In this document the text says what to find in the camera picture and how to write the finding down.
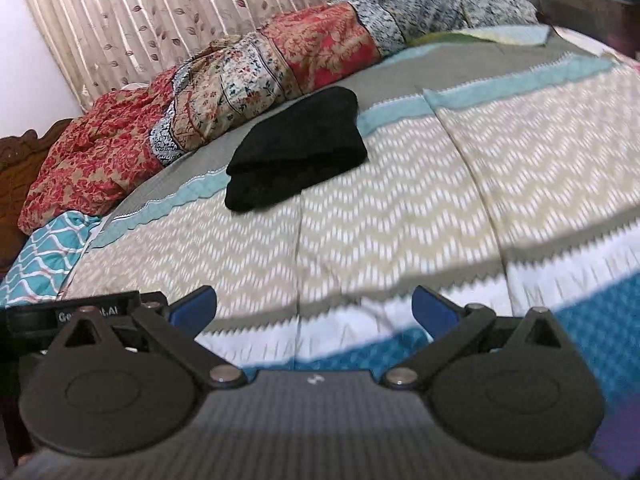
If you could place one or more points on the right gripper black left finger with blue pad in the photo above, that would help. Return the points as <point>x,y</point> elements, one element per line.
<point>135,340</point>

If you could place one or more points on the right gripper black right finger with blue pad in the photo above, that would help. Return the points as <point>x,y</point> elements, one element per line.
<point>475,347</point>

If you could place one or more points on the black pants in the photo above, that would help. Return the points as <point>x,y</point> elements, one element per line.
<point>313,140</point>

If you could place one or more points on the teal wave pattern pillow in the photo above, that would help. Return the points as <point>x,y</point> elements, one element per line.
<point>50,253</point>

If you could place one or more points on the patterned bedsheet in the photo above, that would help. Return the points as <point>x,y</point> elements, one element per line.
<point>497,172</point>

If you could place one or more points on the carved wooden headboard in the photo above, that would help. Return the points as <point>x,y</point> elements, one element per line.
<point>21,160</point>

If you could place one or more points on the red floral patchwork quilt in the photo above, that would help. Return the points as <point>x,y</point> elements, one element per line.
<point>128,135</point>

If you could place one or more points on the dark wooden furniture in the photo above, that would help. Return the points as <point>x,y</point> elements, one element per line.
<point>575,0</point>

